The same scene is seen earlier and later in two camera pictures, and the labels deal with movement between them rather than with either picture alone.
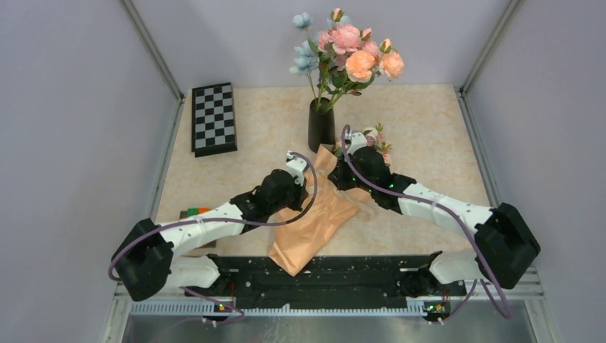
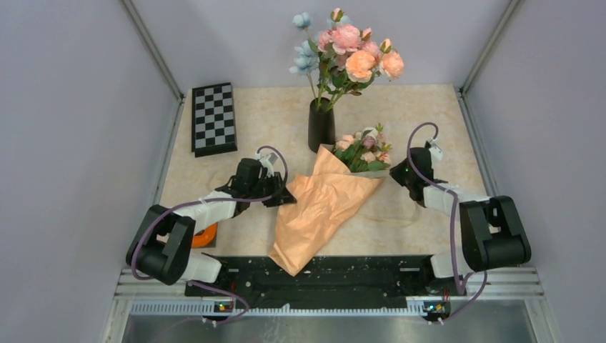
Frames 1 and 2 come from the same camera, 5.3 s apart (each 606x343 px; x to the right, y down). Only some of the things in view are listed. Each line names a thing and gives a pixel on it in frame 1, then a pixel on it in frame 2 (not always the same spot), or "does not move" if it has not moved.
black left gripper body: [292, 199] → [266, 184]
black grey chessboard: [213, 128] does not move
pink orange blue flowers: [339, 60] does not move
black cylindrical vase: [321, 126] does not move
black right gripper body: [344, 181] → [401, 174]
